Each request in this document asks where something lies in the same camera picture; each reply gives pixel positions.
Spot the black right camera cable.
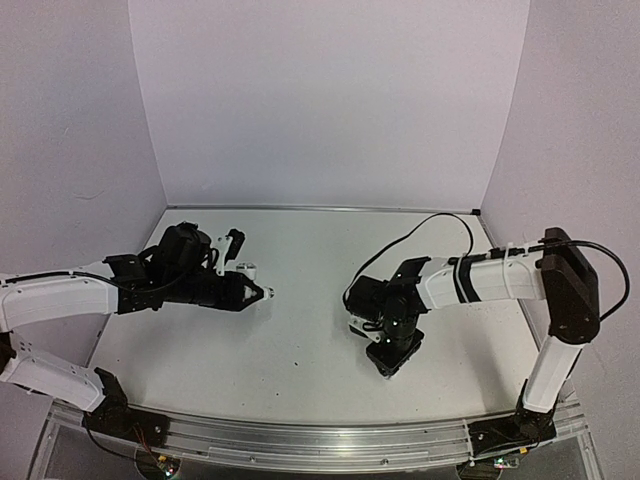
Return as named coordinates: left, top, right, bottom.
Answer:
left=342, top=213, right=630, bottom=321

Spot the right circuit board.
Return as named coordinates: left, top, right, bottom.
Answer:
left=493, top=455, right=520, bottom=470

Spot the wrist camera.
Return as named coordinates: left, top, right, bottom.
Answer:
left=212, top=228, right=246, bottom=276
left=348, top=315, right=381, bottom=343

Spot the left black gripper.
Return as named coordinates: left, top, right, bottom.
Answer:
left=161, top=269, right=262, bottom=311

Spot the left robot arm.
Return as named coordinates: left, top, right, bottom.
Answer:
left=1, top=222, right=274, bottom=437

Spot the white plastic water faucet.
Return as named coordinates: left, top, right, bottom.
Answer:
left=235, top=262, right=275, bottom=301

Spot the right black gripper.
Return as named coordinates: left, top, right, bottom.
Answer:
left=367, top=316, right=424, bottom=375

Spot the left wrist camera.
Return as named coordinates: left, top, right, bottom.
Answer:
left=212, top=228, right=246, bottom=276

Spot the circuit board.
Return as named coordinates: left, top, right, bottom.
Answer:
left=493, top=455, right=520, bottom=470
left=134, top=450, right=181, bottom=480

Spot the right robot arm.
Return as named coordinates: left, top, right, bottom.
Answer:
left=342, top=228, right=600, bottom=452

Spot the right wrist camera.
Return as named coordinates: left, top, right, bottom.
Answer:
left=348, top=315, right=381, bottom=343

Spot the aluminium front rail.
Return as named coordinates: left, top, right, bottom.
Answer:
left=81, top=402, right=588, bottom=474

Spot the left circuit board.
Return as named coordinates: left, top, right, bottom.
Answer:
left=134, top=450, right=181, bottom=480

